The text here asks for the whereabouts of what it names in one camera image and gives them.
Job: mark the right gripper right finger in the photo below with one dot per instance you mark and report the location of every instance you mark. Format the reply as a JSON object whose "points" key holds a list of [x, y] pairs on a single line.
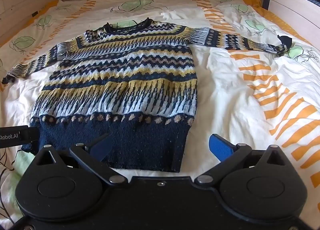
{"points": [[230, 157]]}

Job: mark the navy yellow patterned knit sweater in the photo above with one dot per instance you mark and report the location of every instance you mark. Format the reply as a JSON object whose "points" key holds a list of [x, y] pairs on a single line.
{"points": [[136, 83]]}

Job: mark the white leaf-print duvet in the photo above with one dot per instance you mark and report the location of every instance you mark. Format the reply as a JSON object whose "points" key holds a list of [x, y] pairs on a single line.
{"points": [[250, 97]]}

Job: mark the yellow bed sheet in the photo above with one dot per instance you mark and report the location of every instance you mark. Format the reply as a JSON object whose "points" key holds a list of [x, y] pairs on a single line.
{"points": [[257, 6]]}

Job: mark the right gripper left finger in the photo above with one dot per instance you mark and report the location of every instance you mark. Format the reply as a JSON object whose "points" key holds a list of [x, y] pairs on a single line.
{"points": [[90, 156]]}

